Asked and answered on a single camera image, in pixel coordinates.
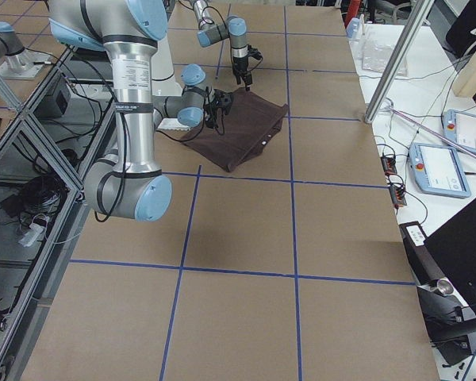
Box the aluminium frame post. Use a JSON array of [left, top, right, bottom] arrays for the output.
[[364, 0, 435, 124]]

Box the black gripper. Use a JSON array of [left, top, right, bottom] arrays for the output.
[[232, 56, 253, 91], [203, 93, 222, 129]]

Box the far teach pendant tablet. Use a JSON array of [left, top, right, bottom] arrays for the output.
[[443, 110, 476, 154]]

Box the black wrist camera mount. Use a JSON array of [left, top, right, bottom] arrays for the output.
[[213, 89, 234, 115], [247, 44, 263, 62]]

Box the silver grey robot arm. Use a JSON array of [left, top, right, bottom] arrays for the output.
[[189, 0, 263, 91], [49, 1, 229, 222]]

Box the black monitor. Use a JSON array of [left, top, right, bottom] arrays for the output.
[[424, 198, 476, 314]]

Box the right black braided cable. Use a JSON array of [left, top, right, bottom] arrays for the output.
[[154, 118, 227, 146]]

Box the dark brown t-shirt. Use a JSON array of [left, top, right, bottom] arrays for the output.
[[182, 88, 289, 172]]

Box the near teach pendant tablet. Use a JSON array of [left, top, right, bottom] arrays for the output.
[[409, 143, 471, 198]]

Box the teach pendant tablet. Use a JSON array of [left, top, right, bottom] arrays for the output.
[[409, 143, 471, 198], [443, 110, 476, 154]]

